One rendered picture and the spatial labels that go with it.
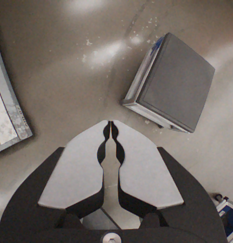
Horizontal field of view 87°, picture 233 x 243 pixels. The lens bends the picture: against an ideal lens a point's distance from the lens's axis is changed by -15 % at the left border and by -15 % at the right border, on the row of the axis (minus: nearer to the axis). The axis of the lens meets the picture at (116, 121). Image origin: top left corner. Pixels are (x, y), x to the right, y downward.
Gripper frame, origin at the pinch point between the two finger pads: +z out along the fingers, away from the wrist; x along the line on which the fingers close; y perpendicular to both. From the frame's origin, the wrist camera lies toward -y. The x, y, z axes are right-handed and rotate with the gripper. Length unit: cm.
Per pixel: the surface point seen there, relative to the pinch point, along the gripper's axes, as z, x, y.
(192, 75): 56, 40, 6
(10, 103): 58, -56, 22
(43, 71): 77, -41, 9
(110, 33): 95, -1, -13
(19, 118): 55, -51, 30
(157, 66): 54, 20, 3
